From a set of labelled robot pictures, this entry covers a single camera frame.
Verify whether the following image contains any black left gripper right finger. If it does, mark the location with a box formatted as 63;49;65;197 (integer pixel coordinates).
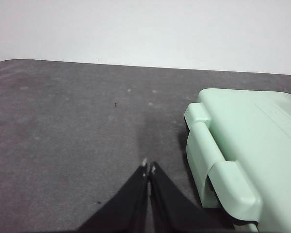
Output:
149;161;236;233

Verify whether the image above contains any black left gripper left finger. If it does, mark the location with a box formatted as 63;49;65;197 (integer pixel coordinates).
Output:
76;159;148;233

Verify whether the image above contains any mint green grill cover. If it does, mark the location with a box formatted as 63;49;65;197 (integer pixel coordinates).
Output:
184;88;291;233

